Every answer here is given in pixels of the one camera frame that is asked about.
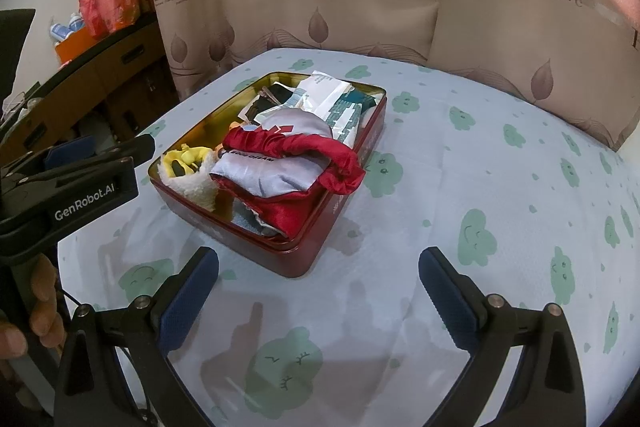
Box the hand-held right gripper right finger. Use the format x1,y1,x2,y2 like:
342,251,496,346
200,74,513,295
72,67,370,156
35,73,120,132
417,246,587,427

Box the beige leaf print curtain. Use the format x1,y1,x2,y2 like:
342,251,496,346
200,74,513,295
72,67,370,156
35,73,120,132
97,0,640,153

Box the dark printed packet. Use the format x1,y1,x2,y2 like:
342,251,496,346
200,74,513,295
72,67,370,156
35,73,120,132
242,80,301,120

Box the orange box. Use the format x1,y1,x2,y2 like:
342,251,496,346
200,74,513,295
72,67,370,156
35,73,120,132
55,27,96,64

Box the red tin box gold inside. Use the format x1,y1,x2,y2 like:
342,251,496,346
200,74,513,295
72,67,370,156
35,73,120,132
148,70,388,279

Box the red grey drawstring pouch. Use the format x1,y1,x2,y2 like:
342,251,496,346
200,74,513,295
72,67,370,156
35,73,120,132
209,110,367,240

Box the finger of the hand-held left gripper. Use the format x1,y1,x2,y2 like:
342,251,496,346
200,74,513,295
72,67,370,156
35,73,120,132
10,134,156,188
0,136,97,188

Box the brown wooden desk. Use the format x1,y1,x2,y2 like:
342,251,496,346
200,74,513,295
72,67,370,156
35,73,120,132
0,14,178,168

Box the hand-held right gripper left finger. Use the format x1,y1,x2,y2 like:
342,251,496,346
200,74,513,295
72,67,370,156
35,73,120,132
52,246,221,427

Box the white green plastic packet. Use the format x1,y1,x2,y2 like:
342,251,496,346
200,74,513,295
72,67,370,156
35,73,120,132
322,90,378,147

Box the red plastic bag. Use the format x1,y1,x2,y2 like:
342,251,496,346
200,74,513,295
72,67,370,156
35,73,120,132
79,0,141,39

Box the tangle of thin cables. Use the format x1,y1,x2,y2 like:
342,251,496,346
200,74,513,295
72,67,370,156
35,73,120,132
2,82,43,118

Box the person's left hand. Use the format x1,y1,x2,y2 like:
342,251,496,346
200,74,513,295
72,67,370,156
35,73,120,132
0,254,66,360

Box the white fluffy sock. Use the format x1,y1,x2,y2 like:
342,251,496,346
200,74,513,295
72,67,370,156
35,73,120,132
160,157,221,210

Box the blue white bottles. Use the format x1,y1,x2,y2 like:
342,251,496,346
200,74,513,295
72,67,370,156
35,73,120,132
49,12,86,43

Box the yellow rubber toy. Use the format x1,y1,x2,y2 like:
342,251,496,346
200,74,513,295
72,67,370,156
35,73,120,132
162,143,216,180

